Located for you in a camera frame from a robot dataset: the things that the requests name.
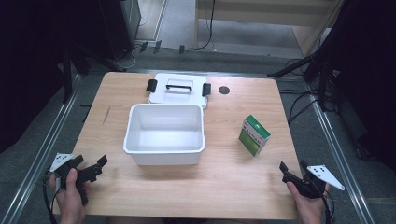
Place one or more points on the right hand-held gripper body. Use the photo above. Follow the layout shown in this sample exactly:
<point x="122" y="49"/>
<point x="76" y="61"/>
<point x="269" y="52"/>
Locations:
<point x="314" y="182"/>

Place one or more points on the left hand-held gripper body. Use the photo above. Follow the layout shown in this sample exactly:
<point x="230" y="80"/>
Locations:
<point x="63" y="160"/>

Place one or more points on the person's right hand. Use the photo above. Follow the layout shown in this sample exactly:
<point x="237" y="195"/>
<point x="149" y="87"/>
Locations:
<point x="306" y="205"/>

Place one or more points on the person's left hand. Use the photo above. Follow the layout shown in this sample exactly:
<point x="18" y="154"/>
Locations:
<point x="71" y="199"/>

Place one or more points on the green and white medicine box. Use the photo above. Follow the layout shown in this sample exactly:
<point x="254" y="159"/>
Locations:
<point x="253" y="137"/>

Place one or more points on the white plastic storage box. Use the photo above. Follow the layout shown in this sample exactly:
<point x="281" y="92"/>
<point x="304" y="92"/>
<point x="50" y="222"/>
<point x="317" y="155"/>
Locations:
<point x="165" y="133"/>

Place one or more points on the black metal stand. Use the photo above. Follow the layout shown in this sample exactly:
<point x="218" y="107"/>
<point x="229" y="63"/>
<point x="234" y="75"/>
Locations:
<point x="320" y="71"/>
<point x="67" y="77"/>

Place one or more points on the person's dark clothing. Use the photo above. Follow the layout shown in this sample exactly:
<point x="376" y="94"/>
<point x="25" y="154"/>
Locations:
<point x="174" y="221"/>

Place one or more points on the black round table grommet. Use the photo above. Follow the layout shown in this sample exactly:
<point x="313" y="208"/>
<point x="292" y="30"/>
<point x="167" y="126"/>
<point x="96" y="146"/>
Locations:
<point x="224" y="90"/>

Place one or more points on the dark curtain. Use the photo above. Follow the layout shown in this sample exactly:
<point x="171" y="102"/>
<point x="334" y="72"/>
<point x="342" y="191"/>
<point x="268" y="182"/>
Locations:
<point x="34" y="62"/>
<point x="367" y="77"/>

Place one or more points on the black cabinet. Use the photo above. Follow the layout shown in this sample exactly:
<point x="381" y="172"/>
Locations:
<point x="118" y="28"/>

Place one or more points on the light wooden furniture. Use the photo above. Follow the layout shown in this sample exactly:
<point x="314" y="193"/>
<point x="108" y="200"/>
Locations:
<point x="249" y="12"/>

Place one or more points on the metal floor rail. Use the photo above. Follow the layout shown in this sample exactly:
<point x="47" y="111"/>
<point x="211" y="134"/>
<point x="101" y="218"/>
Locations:
<point x="43" y="149"/>
<point x="339" y="155"/>

